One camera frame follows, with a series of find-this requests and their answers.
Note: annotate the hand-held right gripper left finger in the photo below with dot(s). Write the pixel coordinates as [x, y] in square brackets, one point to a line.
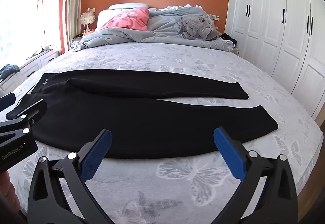
[97, 155]

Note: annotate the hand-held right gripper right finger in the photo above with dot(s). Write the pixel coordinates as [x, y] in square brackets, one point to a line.
[229, 155]

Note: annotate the black bag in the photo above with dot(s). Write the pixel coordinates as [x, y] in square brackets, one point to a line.
[228, 38]

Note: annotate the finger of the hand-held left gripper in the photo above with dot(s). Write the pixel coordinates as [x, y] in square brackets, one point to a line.
[33, 112]
[7, 101]

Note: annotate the white padded headboard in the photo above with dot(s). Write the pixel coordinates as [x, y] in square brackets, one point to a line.
[106, 14]

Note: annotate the bed with butterfly sheet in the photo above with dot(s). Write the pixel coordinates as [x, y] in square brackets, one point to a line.
[177, 188]

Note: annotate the beige curtain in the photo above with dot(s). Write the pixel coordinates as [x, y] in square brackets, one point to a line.
[68, 23]

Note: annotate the grey fleece robe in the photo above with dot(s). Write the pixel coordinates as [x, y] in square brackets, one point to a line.
[198, 27]

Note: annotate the grey duvet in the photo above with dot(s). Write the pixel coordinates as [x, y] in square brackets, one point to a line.
[157, 28]

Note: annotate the white feather lamp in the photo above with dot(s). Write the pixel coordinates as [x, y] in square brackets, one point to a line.
[87, 19]

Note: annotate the blue cloth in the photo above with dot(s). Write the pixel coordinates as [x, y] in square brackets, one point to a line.
[10, 69]

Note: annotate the white ruffled bedding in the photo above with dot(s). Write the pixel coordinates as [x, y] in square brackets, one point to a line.
[188, 6]

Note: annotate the white wardrobe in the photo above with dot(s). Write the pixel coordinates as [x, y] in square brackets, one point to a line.
[279, 23]

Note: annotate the white nightstand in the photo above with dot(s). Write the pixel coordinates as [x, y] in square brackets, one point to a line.
[77, 37]

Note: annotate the wall thermostat panel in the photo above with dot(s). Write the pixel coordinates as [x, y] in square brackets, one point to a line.
[215, 17]

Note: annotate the wall switch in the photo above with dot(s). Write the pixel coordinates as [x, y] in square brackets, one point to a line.
[90, 9]

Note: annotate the person's left hand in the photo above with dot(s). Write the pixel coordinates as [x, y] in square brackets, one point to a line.
[6, 191]

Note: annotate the white window seat drawers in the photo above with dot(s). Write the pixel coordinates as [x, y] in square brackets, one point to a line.
[38, 61]

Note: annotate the black pants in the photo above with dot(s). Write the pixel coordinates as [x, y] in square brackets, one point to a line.
[127, 117]

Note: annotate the pink blanket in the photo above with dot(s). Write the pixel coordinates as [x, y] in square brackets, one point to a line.
[127, 19]

